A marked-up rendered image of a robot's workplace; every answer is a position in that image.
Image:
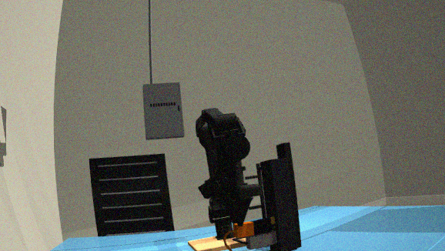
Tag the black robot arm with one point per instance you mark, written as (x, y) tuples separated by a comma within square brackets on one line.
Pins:
[(223, 138)]

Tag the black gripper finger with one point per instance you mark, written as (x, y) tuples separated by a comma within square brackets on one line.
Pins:
[(240, 208), (229, 209)]

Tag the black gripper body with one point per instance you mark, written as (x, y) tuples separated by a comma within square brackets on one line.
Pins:
[(238, 189)]

